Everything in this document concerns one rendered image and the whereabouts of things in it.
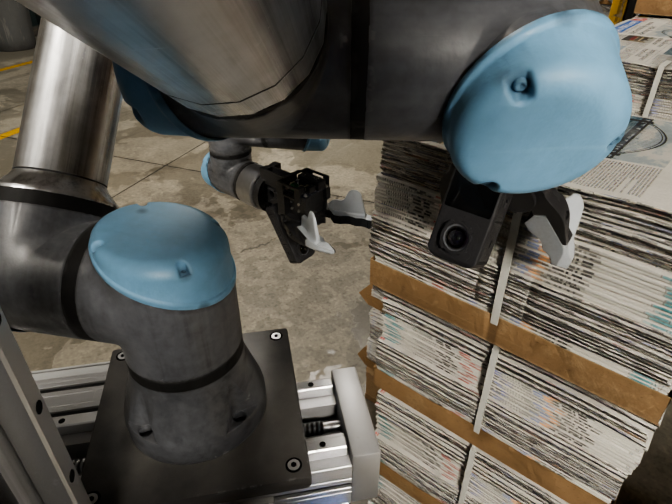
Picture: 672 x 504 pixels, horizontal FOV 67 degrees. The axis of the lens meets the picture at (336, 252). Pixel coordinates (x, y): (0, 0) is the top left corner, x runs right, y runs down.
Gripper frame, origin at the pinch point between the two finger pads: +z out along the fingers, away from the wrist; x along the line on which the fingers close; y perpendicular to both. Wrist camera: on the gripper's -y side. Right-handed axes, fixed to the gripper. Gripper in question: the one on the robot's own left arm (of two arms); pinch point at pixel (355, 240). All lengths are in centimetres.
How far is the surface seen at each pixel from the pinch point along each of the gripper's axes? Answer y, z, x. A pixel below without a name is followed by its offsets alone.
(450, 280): 4.8, 19.7, -5.7
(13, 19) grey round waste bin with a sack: -51, -647, 175
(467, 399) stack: -16.2, 23.7, -2.7
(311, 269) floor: -85, -85, 76
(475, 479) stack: -32.9, 27.4, -2.0
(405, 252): 6.0, 12.9, -5.7
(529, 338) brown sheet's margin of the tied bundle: 1.6, 30.4, -5.5
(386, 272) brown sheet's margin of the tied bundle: 1.5, 10.1, -5.6
